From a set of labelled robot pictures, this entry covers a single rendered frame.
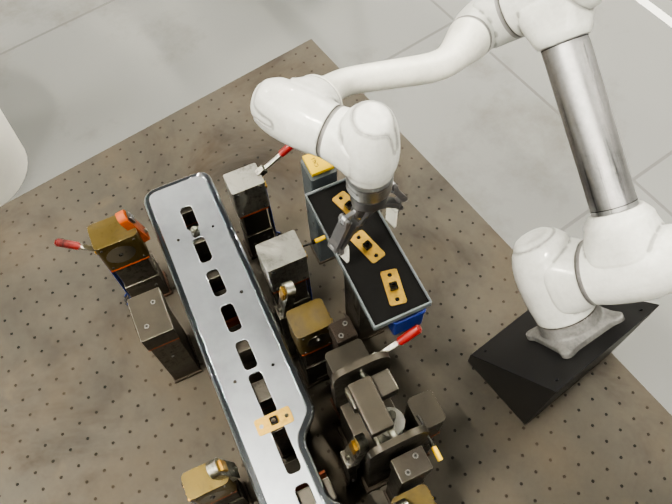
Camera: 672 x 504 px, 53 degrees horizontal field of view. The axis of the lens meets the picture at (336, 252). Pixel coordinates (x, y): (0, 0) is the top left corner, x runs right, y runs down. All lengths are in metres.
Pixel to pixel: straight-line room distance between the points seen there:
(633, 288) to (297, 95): 0.82
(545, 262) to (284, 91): 0.73
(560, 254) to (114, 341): 1.23
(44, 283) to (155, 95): 1.50
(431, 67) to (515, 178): 1.72
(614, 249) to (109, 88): 2.62
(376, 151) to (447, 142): 2.02
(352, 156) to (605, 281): 0.68
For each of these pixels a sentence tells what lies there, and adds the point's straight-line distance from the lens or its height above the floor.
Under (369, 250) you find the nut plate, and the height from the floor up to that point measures 1.16.
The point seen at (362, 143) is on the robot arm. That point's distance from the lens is 1.10.
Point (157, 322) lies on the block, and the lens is 1.62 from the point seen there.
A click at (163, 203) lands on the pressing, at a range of 1.81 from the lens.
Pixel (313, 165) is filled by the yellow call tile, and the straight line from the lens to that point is 1.61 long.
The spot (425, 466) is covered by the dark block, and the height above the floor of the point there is 1.12.
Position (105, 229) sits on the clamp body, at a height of 1.06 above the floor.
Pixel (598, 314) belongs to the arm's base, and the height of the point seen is 0.98.
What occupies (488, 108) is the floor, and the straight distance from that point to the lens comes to 3.28.
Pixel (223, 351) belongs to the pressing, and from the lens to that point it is 1.59.
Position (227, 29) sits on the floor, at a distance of 3.64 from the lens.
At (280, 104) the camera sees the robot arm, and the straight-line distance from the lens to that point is 1.19.
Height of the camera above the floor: 2.48
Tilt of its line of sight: 62 degrees down
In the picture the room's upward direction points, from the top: 3 degrees counter-clockwise
